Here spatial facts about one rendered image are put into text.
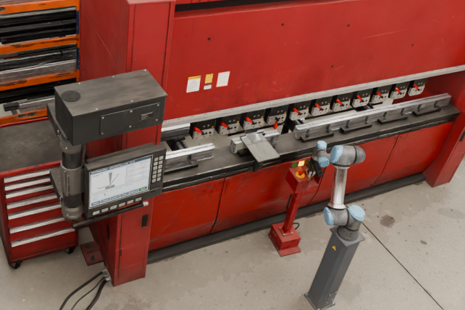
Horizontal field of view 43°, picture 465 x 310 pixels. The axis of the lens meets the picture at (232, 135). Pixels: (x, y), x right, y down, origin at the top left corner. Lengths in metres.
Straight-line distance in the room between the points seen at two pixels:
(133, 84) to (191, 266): 2.06
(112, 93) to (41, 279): 2.03
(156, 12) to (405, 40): 2.24
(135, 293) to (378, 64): 2.50
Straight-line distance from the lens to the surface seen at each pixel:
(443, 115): 5.54
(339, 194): 3.93
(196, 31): 3.51
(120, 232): 4.08
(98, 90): 2.97
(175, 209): 4.30
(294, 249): 4.98
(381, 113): 5.09
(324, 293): 4.53
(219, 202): 4.48
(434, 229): 5.70
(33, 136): 4.20
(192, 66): 3.64
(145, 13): 3.06
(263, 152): 4.22
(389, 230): 5.48
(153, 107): 2.99
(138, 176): 3.23
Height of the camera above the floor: 3.68
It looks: 38 degrees down
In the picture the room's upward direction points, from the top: 12 degrees clockwise
